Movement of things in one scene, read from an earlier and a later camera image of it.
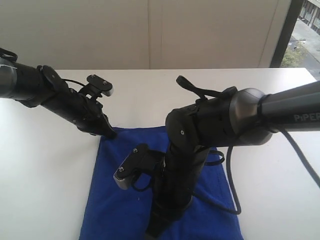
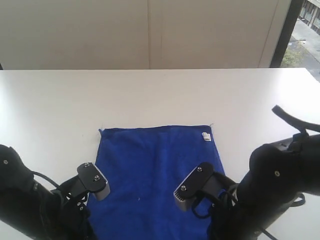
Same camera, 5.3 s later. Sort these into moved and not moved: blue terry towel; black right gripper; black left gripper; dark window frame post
Moved: black left gripper; black right gripper
Not moved: blue terry towel; dark window frame post
